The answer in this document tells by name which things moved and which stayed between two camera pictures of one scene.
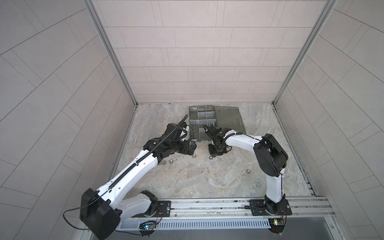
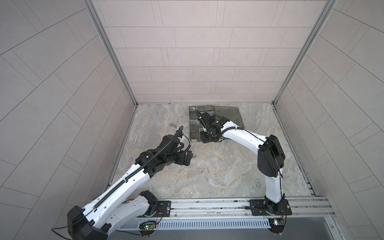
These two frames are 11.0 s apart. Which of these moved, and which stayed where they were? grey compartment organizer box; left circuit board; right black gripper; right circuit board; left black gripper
Moved: left black gripper; right black gripper
Stayed: left circuit board; grey compartment organizer box; right circuit board
